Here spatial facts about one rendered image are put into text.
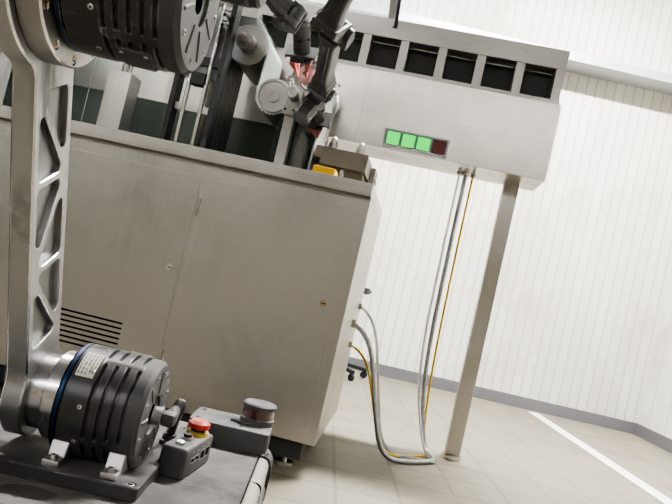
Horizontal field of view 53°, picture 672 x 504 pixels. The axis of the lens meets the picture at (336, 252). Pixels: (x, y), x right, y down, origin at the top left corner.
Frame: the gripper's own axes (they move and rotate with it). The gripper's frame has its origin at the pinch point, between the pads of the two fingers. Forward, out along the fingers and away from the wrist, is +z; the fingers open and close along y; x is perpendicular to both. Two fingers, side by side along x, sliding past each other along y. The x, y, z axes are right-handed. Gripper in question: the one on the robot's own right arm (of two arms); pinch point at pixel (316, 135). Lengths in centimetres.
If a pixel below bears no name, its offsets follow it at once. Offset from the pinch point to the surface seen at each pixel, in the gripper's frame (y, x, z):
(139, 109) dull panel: -80, 17, 25
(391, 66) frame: 16, 55, 12
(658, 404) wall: 225, 57, 262
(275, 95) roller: -17.2, 8.1, -7.2
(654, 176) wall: 197, 204, 200
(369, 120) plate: 13.2, 29.4, 18.1
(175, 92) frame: -47.3, -6.4, -14.3
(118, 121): -74, -6, 8
